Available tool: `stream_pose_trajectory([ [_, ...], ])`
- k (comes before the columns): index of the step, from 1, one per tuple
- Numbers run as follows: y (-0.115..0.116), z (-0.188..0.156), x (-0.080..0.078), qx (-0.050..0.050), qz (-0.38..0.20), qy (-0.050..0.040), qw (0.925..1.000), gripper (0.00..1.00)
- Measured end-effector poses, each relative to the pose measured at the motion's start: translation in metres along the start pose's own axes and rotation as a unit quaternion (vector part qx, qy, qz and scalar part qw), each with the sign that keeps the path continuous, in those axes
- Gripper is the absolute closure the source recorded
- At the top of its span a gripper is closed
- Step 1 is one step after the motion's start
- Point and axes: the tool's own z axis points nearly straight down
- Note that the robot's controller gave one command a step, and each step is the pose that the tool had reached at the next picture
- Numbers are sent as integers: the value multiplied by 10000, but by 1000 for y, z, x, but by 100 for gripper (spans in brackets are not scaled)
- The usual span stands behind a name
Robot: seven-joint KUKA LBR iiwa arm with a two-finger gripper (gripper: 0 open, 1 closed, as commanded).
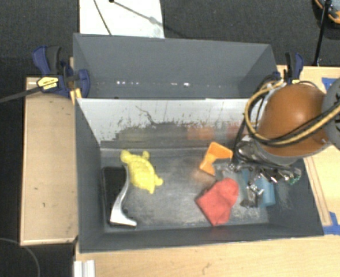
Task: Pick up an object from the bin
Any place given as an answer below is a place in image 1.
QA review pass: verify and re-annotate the blue cylinder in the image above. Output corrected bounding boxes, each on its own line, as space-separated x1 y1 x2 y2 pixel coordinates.
240 167 276 207

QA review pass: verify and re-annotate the curved silver metal tool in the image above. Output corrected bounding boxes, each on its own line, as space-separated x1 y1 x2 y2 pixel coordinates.
109 166 138 228

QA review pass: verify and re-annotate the red cloth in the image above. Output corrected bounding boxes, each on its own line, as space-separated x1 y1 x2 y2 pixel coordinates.
195 178 240 227

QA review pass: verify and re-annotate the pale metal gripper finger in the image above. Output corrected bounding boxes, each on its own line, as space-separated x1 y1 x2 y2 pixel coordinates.
245 182 265 196
240 193 260 208

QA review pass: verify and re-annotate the pale wood board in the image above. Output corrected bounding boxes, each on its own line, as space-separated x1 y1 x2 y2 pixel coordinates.
20 76 80 246

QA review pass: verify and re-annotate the yellow toy turtle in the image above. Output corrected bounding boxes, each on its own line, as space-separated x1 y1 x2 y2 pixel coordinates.
120 149 164 194

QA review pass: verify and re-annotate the grey metal bin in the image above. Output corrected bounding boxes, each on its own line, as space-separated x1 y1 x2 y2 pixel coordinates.
72 32 325 254

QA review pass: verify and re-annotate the orange plastic scoop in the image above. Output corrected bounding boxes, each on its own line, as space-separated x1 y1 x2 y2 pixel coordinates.
199 141 234 177

